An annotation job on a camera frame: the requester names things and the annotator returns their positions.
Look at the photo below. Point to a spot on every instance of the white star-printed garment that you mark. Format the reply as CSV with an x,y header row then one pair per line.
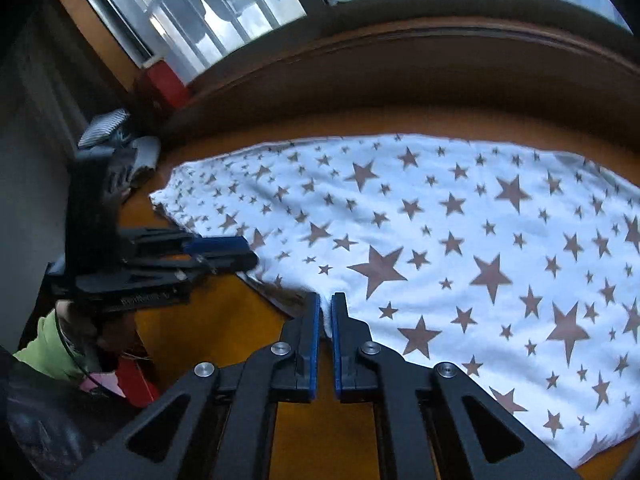
x,y
425,240

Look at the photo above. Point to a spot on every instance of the person's left hand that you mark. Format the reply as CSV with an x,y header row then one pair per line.
x,y
80,317

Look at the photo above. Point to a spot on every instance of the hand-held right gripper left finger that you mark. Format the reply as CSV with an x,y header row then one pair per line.
x,y
312,345

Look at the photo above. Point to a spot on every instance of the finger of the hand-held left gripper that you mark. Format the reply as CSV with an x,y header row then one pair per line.
x,y
215,246
230,261

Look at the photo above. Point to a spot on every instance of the grey folded garment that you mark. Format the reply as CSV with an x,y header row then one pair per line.
x,y
147,152

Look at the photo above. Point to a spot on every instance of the red box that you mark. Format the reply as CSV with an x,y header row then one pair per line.
x,y
167,87

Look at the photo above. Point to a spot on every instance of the red plastic item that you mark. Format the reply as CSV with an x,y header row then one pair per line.
x,y
140,385

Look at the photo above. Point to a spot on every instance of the dark cloth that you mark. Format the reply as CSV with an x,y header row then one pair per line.
x,y
50,425

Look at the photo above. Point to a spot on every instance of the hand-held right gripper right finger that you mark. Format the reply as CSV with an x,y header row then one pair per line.
x,y
339,345

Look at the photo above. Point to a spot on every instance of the pink cloth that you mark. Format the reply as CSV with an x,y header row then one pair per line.
x,y
100,385

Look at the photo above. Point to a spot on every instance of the window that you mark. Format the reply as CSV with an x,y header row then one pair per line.
x,y
225,0

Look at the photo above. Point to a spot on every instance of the wooden window sill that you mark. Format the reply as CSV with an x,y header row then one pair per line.
x,y
400,70

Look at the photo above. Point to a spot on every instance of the stack of folded clothes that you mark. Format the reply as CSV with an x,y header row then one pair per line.
x,y
102,127

